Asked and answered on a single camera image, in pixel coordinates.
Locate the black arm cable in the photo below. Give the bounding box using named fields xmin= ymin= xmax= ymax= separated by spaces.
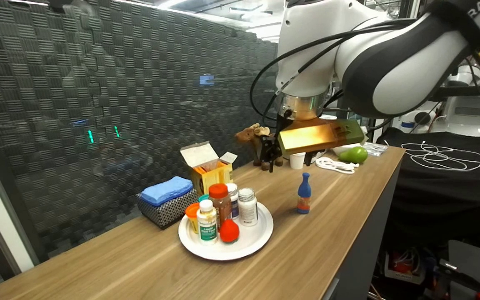
xmin=249 ymin=18 xmax=414 ymax=128

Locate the green fruit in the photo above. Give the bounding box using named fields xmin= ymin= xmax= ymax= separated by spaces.
xmin=337 ymin=144 xmax=371 ymax=166

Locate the white paper cup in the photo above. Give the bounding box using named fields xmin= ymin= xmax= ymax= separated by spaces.
xmin=289 ymin=151 xmax=307 ymax=171

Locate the brown moose plush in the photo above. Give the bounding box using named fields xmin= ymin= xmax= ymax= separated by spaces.
xmin=234 ymin=121 xmax=287 ymax=173

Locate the yellow orange cardboard box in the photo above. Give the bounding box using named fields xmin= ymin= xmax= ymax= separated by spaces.
xmin=179 ymin=139 xmax=241 ymax=196

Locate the small blue-capped bottle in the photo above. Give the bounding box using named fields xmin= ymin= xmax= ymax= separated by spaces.
xmin=237 ymin=186 xmax=261 ymax=226

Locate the orange strawberry plushie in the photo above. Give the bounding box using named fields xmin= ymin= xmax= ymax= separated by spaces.
xmin=219 ymin=218 xmax=242 ymax=244

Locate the brown spice bottle orange cap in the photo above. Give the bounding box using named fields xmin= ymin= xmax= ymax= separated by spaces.
xmin=207 ymin=181 xmax=234 ymax=224

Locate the blue-topped toy bottle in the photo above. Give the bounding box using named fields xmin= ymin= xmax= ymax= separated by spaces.
xmin=296 ymin=171 xmax=314 ymax=216

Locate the black draped table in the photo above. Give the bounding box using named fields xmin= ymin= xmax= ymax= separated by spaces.
xmin=376 ymin=128 xmax=480 ymax=234

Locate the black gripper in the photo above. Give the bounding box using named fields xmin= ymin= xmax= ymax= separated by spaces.
xmin=276 ymin=109 xmax=316 ymax=168

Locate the thin white looped cable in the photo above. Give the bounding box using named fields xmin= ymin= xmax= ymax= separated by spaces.
xmin=401 ymin=139 xmax=480 ymax=173

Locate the blue sponge cloth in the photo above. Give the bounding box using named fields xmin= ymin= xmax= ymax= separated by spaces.
xmin=137 ymin=174 xmax=196 ymax=208

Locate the white paper plate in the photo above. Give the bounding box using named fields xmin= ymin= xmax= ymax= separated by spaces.
xmin=177 ymin=199 xmax=276 ymax=263

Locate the white pill bottle purple label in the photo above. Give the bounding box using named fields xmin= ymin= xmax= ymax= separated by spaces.
xmin=226 ymin=181 xmax=242 ymax=218

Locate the white bottle with green label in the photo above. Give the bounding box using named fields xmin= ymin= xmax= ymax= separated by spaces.
xmin=197 ymin=198 xmax=221 ymax=243

